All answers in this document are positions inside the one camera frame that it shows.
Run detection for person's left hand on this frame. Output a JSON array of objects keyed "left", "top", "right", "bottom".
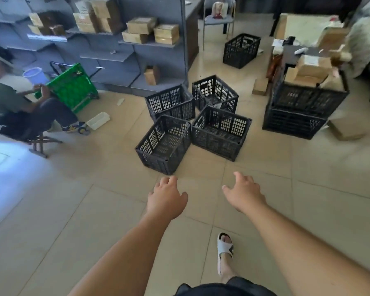
[{"left": 146, "top": 176, "right": 189, "bottom": 221}]

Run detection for person's right hand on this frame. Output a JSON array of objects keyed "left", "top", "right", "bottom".
[{"left": 223, "top": 172, "right": 267, "bottom": 213}]

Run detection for person's right forearm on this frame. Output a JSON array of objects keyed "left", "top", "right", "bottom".
[{"left": 239, "top": 202, "right": 370, "bottom": 296}]

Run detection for person's left forearm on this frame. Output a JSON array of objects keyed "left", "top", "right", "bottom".
[{"left": 67, "top": 211, "right": 177, "bottom": 296}]

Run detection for black plastic crate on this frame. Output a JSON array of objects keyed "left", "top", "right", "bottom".
[
  {"left": 262, "top": 103, "right": 329, "bottom": 140},
  {"left": 135, "top": 115, "right": 192, "bottom": 175},
  {"left": 271, "top": 66, "right": 349, "bottom": 119},
  {"left": 192, "top": 75, "right": 239, "bottom": 114},
  {"left": 223, "top": 33, "right": 261, "bottom": 69},
  {"left": 191, "top": 105, "right": 253, "bottom": 162},
  {"left": 145, "top": 84, "right": 196, "bottom": 123}
]

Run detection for white slide sandal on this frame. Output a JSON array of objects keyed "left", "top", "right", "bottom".
[{"left": 217, "top": 232, "right": 235, "bottom": 276}]

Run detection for person's leg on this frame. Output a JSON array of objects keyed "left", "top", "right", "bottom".
[{"left": 218, "top": 236, "right": 235, "bottom": 284}]

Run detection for black shorts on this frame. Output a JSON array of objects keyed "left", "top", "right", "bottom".
[{"left": 176, "top": 277, "right": 278, "bottom": 296}]

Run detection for small cardboard box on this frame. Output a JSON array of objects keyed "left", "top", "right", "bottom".
[{"left": 252, "top": 78, "right": 269, "bottom": 96}]

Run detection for white plastic tray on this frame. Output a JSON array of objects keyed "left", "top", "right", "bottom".
[{"left": 86, "top": 112, "right": 110, "bottom": 130}]

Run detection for open cardboard box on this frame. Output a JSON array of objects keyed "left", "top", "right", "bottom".
[{"left": 284, "top": 68, "right": 320, "bottom": 88}]

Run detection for flat cardboard box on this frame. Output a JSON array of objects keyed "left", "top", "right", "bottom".
[{"left": 328, "top": 118, "right": 366, "bottom": 141}]

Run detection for labelled cardboard box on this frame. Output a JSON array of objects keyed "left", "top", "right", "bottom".
[{"left": 296, "top": 55, "right": 333, "bottom": 80}]

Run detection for grey metal shelf unit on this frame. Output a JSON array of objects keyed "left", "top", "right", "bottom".
[{"left": 0, "top": 0, "right": 189, "bottom": 97}]

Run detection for metal stool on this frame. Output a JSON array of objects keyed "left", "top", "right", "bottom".
[{"left": 18, "top": 134, "right": 63, "bottom": 159}]

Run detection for green folding cart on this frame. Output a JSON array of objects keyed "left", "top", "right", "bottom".
[{"left": 35, "top": 61, "right": 100, "bottom": 115}]

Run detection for grey metal chair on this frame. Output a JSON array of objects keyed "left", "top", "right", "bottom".
[{"left": 202, "top": 0, "right": 236, "bottom": 51}]

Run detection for row of brown cardboard boxes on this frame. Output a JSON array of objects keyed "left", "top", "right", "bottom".
[{"left": 28, "top": 0, "right": 180, "bottom": 45}]

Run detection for grey desk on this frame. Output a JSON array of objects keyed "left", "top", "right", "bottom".
[{"left": 185, "top": 0, "right": 205, "bottom": 60}]

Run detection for white top table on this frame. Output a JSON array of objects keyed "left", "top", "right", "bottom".
[{"left": 270, "top": 13, "right": 350, "bottom": 78}]

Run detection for white printed bag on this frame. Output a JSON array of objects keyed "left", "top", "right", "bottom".
[{"left": 211, "top": 1, "right": 229, "bottom": 19}]

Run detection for tall cardboard box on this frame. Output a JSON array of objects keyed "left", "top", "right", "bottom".
[{"left": 316, "top": 27, "right": 349, "bottom": 53}]

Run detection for blue plastic bucket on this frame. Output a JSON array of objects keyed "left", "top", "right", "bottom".
[{"left": 22, "top": 67, "right": 50, "bottom": 87}]

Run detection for grey blanket covered sofa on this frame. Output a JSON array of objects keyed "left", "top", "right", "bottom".
[{"left": 347, "top": 0, "right": 370, "bottom": 102}]

